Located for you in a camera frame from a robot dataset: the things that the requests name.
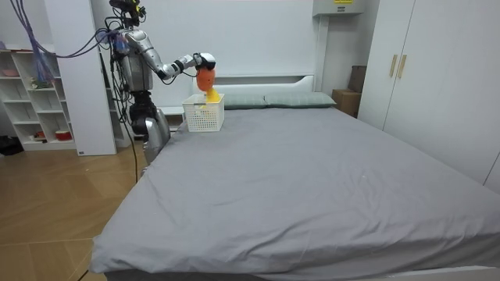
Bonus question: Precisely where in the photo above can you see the robot body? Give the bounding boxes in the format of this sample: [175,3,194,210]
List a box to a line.
[103,0,157,94]

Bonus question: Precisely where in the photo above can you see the grey bed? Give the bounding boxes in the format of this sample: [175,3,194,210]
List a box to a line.
[88,73,500,281]

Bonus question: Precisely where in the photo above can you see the white perforated plastic basket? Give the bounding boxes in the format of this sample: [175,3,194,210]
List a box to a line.
[181,93,226,133]

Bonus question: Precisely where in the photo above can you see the black floor cable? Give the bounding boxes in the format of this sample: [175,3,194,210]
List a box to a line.
[111,58,140,184]

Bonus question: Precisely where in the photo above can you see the cable bundle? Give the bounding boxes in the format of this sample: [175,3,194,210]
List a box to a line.
[9,0,118,83]

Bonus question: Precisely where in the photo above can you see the tall white cabinet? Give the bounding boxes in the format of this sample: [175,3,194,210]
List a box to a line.
[43,0,118,156]

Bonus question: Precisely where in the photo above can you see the yellow banana soft toy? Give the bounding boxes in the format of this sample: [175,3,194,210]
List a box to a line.
[205,87,222,105]

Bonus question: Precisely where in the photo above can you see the white open shelf unit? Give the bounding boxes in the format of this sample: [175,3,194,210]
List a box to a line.
[0,48,77,152]

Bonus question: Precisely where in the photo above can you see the orange carrot soft toy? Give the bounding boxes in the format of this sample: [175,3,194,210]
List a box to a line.
[195,66,216,94]

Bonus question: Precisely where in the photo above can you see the brown cardboard box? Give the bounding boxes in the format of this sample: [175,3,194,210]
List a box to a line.
[331,88,363,119]

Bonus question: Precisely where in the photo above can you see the robot legs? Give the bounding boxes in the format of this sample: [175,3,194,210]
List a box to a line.
[129,91,172,167]

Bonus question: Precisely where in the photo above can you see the white wardrobe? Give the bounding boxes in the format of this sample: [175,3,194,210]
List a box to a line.
[357,0,500,192]

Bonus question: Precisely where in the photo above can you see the black bag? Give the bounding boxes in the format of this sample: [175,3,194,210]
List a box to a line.
[0,135,24,157]

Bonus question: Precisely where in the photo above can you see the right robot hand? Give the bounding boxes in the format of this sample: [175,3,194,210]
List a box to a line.
[194,52,216,73]

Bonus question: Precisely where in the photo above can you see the grey wall electrical box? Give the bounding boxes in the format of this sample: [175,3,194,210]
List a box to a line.
[312,0,366,17]

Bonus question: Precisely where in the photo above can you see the white nightstand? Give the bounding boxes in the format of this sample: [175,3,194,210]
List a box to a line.
[158,105,187,132]

